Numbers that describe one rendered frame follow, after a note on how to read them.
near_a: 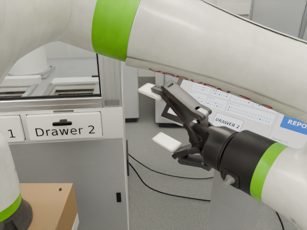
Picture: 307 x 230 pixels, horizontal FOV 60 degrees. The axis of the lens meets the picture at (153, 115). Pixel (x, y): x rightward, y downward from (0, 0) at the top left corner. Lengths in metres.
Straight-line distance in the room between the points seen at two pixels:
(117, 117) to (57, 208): 0.49
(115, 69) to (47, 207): 0.55
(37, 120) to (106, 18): 0.86
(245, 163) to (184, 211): 1.56
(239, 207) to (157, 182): 1.15
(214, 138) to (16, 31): 0.32
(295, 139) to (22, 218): 0.71
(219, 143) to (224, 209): 0.72
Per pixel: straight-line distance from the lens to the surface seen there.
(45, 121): 1.14
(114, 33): 0.32
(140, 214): 1.92
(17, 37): 0.25
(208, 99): 0.91
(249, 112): 0.85
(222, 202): 1.13
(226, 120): 0.86
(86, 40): 0.35
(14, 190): 0.68
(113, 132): 1.14
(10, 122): 1.18
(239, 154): 0.41
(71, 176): 1.29
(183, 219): 1.90
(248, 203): 1.07
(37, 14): 0.27
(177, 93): 0.47
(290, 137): 0.81
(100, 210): 1.41
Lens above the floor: 1.38
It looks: 25 degrees down
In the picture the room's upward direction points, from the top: straight up
